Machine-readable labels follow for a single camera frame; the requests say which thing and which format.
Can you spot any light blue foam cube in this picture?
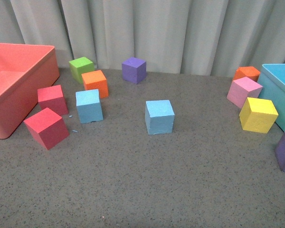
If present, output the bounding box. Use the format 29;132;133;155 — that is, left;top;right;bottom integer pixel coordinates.
76;89;104;124
145;100;175;135

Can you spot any purple foam cube by curtain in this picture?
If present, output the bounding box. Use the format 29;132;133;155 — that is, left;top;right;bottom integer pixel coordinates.
122;57;147;84

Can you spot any green foam cube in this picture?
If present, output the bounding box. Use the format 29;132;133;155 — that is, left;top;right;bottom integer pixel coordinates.
69;57;95;84

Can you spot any red foam cube rear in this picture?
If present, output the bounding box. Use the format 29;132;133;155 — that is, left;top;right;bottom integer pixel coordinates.
37;85;69;116

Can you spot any red foam cube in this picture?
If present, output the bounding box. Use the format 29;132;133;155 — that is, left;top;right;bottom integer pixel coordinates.
24;108;69;150
37;85;69;116

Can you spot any red foam cube front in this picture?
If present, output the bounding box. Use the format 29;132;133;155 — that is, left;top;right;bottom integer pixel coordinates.
24;108;69;150

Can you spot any pink foam cube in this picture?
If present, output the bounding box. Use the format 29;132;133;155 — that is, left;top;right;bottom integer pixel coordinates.
227;77;263;108

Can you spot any grey curtain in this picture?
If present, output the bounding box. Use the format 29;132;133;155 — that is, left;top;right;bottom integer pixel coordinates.
0;0;285;77

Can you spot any yellow foam cube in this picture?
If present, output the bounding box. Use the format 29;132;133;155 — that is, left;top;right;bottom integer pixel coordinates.
239;97;279;133

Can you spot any orange foam cube by bin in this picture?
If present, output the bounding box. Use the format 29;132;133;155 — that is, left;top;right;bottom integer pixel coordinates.
232;66;260;82

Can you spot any red plastic bin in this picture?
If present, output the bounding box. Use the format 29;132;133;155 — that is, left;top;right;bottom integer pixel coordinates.
0;43;59;139

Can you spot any light blue plastic bin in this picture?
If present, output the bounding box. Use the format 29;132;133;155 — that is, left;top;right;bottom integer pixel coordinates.
257;64;285;132

